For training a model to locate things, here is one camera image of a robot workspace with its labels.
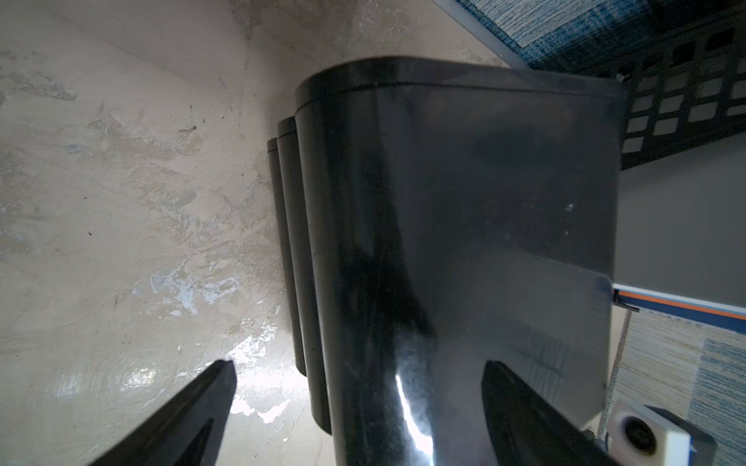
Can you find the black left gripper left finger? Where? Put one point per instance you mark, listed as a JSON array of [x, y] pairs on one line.
[[188, 429]]

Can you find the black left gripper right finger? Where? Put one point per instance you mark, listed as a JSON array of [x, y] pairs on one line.
[[525, 430]]

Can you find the black drawer cabinet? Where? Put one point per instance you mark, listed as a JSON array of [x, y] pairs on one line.
[[458, 214]]

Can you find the black mesh file holder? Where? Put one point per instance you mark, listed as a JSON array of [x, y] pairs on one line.
[[684, 89]]

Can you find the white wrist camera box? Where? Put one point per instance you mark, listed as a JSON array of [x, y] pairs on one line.
[[638, 434]]

